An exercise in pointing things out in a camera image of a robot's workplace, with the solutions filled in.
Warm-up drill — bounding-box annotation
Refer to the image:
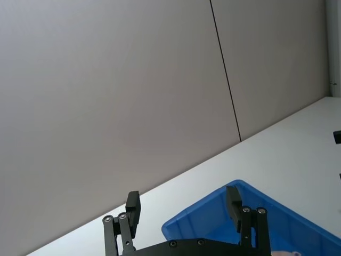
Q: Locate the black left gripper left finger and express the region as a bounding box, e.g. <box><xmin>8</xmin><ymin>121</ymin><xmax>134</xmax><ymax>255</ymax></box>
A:
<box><xmin>102</xmin><ymin>190</ymin><xmax>142</xmax><ymax>256</ymax></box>

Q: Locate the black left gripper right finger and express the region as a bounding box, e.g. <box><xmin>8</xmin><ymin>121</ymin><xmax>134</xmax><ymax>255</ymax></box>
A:
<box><xmin>226</xmin><ymin>186</ymin><xmax>272</xmax><ymax>256</ymax></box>

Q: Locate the blue plastic bin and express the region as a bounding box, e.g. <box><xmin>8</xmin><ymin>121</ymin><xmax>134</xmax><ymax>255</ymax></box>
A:
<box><xmin>161</xmin><ymin>179</ymin><xmax>341</xmax><ymax>256</ymax></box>

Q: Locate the pale pink item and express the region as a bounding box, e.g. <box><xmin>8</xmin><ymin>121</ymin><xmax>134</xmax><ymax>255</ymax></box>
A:
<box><xmin>271</xmin><ymin>250</ymin><xmax>302</xmax><ymax>256</ymax></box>

